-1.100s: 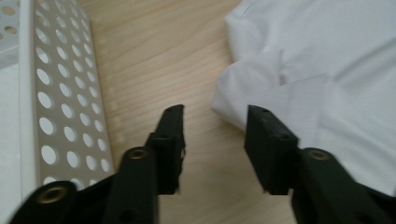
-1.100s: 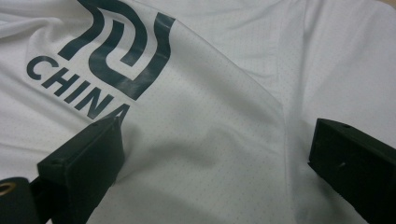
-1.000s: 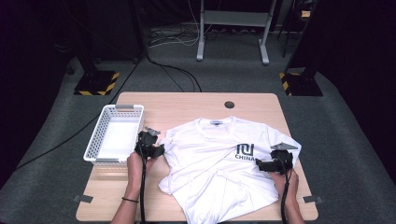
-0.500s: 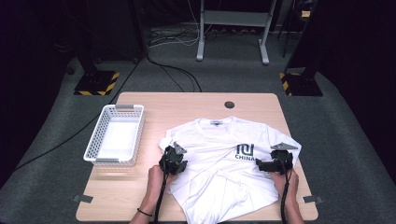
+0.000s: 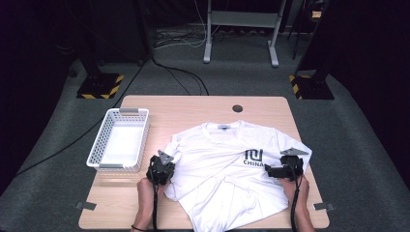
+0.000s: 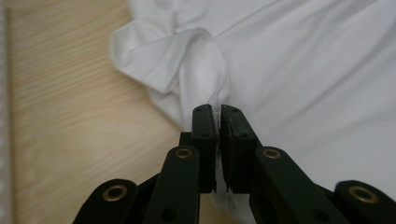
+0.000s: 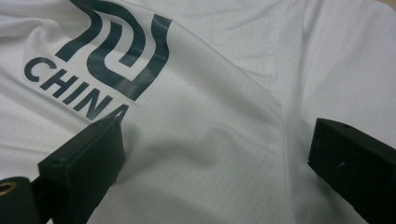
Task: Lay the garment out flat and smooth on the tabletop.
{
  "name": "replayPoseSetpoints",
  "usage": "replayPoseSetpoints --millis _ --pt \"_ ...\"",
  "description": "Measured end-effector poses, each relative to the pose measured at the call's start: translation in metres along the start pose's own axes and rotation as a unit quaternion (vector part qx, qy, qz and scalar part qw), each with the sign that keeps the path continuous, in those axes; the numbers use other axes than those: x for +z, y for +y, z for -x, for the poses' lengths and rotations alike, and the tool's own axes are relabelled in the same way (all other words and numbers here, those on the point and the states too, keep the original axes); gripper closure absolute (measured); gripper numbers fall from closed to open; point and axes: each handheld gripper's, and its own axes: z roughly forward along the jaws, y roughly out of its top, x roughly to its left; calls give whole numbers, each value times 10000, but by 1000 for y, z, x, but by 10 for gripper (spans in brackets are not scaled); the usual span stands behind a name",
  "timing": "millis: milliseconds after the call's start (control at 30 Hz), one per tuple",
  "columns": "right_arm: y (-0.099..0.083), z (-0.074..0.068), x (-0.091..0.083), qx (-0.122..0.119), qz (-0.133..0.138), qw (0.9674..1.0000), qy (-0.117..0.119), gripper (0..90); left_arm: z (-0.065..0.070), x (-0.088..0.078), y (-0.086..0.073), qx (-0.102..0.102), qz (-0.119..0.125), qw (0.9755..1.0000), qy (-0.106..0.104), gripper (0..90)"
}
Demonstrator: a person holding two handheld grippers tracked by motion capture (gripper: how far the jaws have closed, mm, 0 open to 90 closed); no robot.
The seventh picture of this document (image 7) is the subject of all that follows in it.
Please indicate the white t-shirt with dark print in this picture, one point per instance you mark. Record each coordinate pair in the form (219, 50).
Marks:
(218, 93)

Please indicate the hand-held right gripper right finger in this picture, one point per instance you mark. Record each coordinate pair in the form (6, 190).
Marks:
(358, 165)

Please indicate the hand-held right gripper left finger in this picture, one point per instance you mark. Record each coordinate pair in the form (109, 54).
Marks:
(84, 165)

